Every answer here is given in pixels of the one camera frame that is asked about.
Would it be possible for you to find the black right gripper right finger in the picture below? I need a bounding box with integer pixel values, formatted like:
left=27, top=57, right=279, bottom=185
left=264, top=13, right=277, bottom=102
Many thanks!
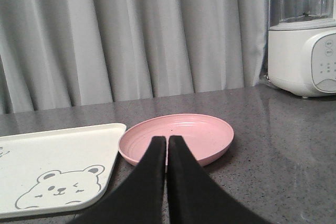
left=167, top=136, right=267, bottom=223

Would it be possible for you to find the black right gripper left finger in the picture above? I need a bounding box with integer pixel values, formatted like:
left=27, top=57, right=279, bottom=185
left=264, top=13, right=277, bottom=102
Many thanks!
left=71, top=136, right=166, bottom=223

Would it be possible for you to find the pink round plate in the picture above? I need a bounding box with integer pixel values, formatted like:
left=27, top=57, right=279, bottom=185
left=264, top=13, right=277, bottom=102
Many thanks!
left=119, top=113, right=234, bottom=166

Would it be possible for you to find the cream bear serving tray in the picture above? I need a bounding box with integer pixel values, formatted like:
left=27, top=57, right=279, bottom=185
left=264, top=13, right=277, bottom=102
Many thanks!
left=1, top=123, right=126, bottom=219

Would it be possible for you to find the grey curtain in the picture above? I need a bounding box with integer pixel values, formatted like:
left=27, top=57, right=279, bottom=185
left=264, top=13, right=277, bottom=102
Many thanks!
left=1, top=0, right=267, bottom=114

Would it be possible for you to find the white blender appliance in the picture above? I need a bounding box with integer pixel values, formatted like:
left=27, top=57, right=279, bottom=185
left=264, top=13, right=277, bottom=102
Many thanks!
left=268, top=0, right=335, bottom=98

